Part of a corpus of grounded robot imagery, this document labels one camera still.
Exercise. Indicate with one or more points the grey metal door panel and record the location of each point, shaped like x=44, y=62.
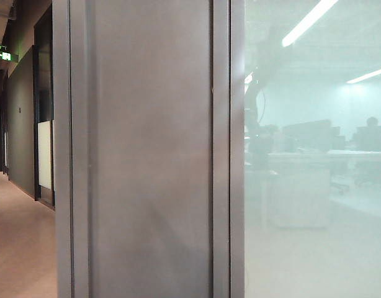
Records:
x=150, y=155

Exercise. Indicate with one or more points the frosted glass partition pane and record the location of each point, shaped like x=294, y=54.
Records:
x=314, y=217

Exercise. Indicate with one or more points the dark framed door frosted pane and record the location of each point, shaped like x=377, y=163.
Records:
x=44, y=155

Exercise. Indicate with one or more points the green illuminated exit sign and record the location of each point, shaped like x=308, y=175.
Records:
x=6, y=56

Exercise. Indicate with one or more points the grey ceiling conduit pipe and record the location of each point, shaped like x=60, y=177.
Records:
x=4, y=15

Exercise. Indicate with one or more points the dark metal frame post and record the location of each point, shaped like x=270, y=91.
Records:
x=66, y=155
x=228, y=186

